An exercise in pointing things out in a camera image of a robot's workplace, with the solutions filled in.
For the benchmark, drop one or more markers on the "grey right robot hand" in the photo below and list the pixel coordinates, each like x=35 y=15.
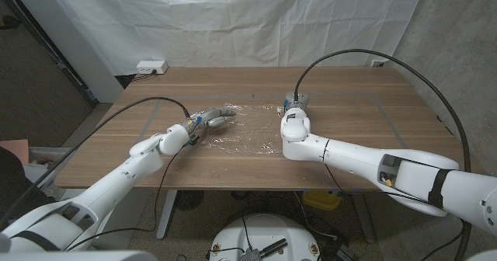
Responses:
x=297 y=102

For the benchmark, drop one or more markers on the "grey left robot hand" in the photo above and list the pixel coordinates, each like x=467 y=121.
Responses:
x=209 y=117

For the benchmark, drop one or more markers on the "clear plastic wrap sheet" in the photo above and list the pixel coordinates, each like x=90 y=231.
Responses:
x=252 y=133

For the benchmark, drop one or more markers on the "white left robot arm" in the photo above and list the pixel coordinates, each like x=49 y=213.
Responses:
x=108 y=187

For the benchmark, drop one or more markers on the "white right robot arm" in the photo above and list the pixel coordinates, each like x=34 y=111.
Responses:
x=357 y=158

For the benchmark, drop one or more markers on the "white power strip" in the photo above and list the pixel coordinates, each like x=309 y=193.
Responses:
x=150 y=67

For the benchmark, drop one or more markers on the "black round floor object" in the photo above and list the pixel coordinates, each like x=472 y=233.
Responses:
x=190 y=199

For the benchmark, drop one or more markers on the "white wrinkled backdrop cloth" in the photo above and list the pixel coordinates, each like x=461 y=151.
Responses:
x=233 y=24

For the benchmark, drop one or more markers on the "yellow object under table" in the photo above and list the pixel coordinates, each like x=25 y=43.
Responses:
x=321 y=200

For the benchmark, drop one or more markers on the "white table leg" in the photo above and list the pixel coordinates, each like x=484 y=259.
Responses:
x=167 y=214

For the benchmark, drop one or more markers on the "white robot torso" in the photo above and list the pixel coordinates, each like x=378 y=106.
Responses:
x=268 y=230

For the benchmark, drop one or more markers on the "grey table leg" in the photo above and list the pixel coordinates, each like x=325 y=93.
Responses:
x=364 y=218

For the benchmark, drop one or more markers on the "black tool on torso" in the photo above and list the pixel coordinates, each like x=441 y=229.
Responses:
x=273 y=247

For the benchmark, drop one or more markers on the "grey floor power strip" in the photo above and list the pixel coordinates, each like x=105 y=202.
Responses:
x=341 y=252

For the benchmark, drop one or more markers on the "clear plastic storage bin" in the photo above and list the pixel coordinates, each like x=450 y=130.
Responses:
x=52 y=154

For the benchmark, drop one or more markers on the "orange flat board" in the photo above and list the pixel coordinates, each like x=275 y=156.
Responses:
x=15 y=150

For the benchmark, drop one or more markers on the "person in dark trousers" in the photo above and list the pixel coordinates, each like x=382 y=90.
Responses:
x=13 y=183

